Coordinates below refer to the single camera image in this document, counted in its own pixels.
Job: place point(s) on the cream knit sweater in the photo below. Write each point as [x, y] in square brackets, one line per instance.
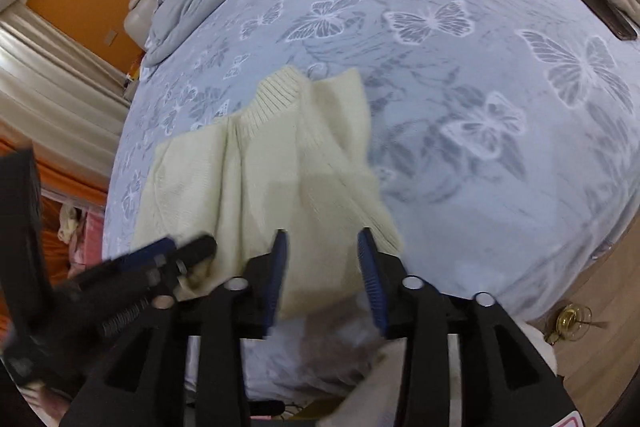
[296, 160]

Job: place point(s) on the beige curtain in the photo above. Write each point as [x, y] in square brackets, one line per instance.
[59, 96]

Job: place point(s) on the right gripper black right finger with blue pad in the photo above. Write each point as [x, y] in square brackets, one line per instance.
[466, 361]

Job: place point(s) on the gold round floor object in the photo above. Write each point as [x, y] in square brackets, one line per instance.
[571, 323]

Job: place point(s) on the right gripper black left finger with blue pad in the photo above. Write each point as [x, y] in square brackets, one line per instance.
[184, 364]

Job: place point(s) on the blue butterfly bed sheet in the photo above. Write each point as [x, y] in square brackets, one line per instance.
[505, 133]

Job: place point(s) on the pink clutter beside bed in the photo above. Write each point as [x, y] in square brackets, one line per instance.
[71, 239]

